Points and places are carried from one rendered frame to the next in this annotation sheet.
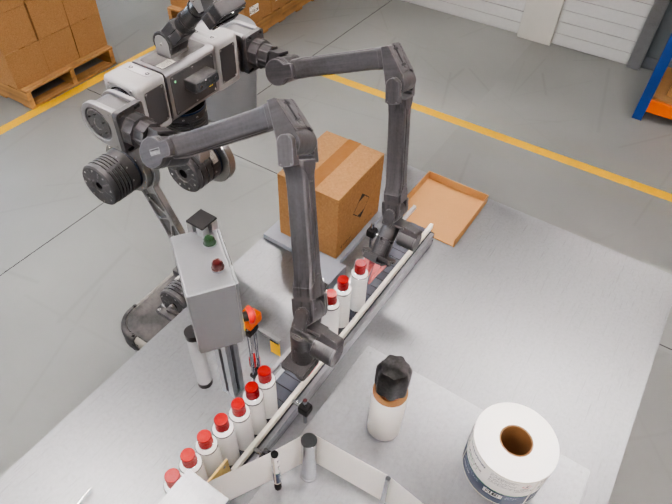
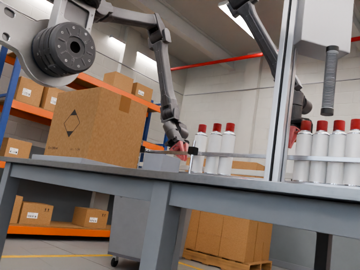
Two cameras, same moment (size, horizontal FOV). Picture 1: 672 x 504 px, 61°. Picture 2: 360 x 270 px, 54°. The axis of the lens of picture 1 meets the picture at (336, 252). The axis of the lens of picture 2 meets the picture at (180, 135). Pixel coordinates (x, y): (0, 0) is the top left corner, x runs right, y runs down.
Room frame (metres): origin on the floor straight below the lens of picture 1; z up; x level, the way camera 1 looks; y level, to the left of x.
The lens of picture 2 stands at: (0.92, 1.35, 0.76)
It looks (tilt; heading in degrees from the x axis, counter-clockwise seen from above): 10 degrees up; 281
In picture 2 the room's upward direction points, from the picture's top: 9 degrees clockwise
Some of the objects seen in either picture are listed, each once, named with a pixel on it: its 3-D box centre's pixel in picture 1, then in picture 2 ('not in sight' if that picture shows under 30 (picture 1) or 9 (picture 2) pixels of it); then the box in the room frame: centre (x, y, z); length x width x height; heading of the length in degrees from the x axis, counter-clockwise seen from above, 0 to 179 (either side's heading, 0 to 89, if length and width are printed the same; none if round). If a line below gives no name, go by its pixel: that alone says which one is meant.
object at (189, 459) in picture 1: (194, 473); not in sight; (0.52, 0.30, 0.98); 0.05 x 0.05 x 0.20
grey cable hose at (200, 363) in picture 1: (199, 358); (329, 80); (0.71, 0.30, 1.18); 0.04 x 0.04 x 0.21
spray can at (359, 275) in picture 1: (358, 285); (199, 149); (1.12, -0.07, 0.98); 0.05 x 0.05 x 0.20
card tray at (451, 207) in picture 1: (440, 206); not in sight; (1.64, -0.39, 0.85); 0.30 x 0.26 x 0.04; 148
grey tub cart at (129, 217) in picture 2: not in sight; (151, 222); (1.85, -2.48, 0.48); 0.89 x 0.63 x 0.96; 78
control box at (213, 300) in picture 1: (209, 289); (319, 25); (0.75, 0.26, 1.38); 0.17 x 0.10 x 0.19; 23
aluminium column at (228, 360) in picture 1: (220, 318); (284, 84); (0.83, 0.28, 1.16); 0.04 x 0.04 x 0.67; 58
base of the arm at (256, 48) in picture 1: (262, 53); not in sight; (1.63, 0.25, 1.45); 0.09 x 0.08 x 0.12; 149
